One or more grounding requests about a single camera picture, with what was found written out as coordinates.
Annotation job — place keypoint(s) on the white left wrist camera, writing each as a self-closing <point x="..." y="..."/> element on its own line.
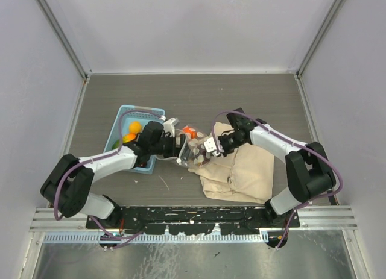
<point x="169" y="126"/>

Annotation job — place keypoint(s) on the aluminium frame rail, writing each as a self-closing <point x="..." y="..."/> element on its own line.
<point x="64" y="41"/>

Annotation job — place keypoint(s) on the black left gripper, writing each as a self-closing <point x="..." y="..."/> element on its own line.
<point x="175" y="150"/>

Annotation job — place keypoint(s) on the orange fake fruit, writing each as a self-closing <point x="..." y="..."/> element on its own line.
<point x="190" y="132"/>

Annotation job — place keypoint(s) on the yellow fake lemon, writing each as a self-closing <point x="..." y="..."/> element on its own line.
<point x="135" y="127"/>

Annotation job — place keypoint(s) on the beige folded fabric garment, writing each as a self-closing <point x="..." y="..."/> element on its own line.
<point x="245" y="175"/>

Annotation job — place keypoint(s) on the green fake fruit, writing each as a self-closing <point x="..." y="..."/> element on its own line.
<point x="126" y="138"/>

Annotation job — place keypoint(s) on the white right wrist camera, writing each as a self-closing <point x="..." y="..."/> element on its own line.
<point x="211" y="147"/>

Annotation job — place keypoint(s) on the light blue plastic basket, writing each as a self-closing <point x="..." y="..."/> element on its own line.
<point x="126" y="115"/>

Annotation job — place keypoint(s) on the light blue slotted cable duct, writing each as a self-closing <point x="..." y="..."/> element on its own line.
<point x="215" y="237"/>

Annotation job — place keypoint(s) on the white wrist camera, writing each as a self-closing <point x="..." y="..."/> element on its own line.
<point x="211" y="147"/>
<point x="169" y="126"/>

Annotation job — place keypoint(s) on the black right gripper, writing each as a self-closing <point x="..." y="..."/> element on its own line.
<point x="225" y="152"/>

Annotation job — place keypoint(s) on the black paint-chipped base rail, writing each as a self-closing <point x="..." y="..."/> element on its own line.
<point x="237" y="220"/>

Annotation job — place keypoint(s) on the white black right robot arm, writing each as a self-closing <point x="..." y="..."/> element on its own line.
<point x="309" y="173"/>

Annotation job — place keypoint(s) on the clear polka dot zip bag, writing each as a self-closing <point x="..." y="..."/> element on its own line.
<point x="188" y="155"/>

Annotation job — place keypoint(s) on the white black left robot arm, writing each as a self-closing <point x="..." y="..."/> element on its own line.
<point x="68" y="186"/>

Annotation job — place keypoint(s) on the dark purple fake plum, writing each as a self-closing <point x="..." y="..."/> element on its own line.
<point x="203" y="156"/>

